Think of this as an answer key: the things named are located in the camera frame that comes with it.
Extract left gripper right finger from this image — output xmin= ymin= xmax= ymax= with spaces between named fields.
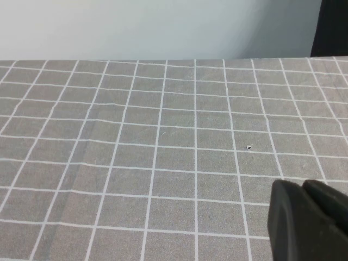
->
xmin=302 ymin=179 xmax=348 ymax=238

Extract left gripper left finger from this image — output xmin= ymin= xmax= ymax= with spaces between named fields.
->
xmin=267 ymin=179 xmax=348 ymax=261

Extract person's black trousers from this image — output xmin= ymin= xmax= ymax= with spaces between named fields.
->
xmin=310 ymin=0 xmax=348 ymax=58

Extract grey white-checked tablecloth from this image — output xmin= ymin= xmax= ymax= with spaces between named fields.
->
xmin=0 ymin=56 xmax=348 ymax=261

